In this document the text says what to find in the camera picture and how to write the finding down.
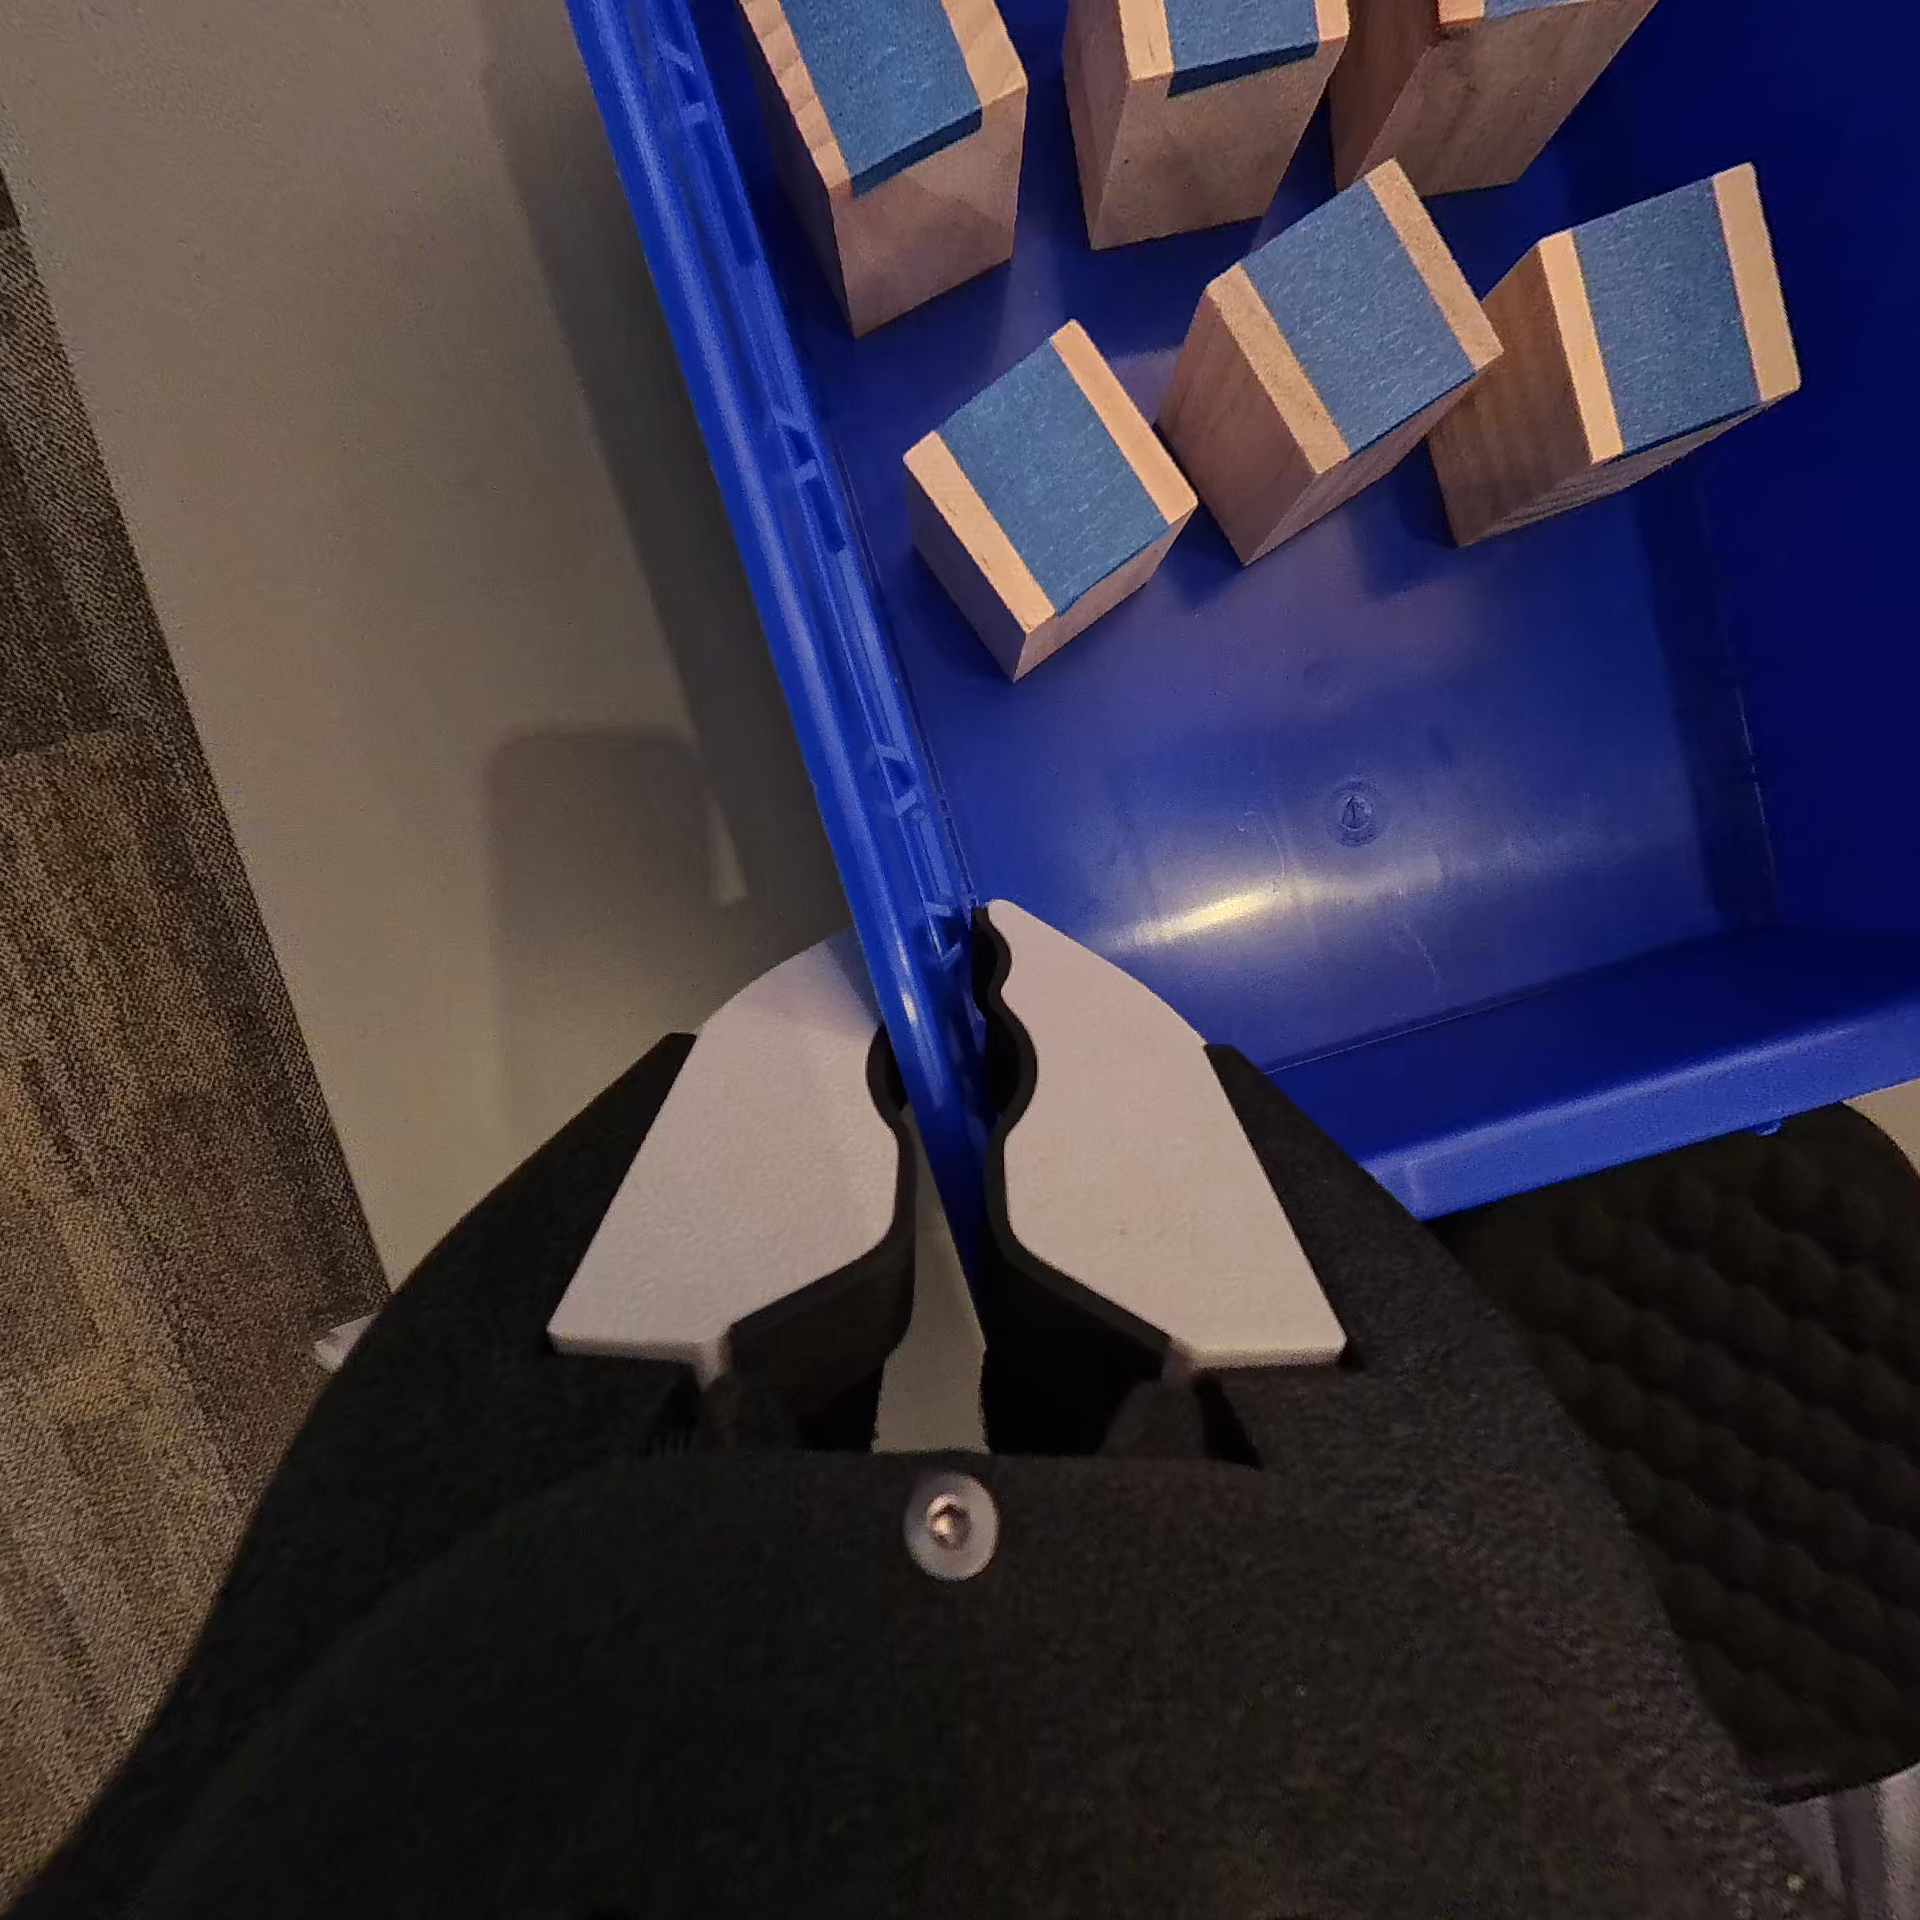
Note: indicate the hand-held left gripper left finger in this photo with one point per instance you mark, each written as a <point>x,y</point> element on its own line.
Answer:
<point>750,1184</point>

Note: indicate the blue plastic bin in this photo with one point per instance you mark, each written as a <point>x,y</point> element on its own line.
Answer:
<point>1276,839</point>

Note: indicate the black dimpled foam pad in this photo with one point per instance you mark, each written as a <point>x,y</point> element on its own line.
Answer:
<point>1725,1425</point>

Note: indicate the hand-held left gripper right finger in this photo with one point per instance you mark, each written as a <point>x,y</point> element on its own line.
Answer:
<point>1154,1184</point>

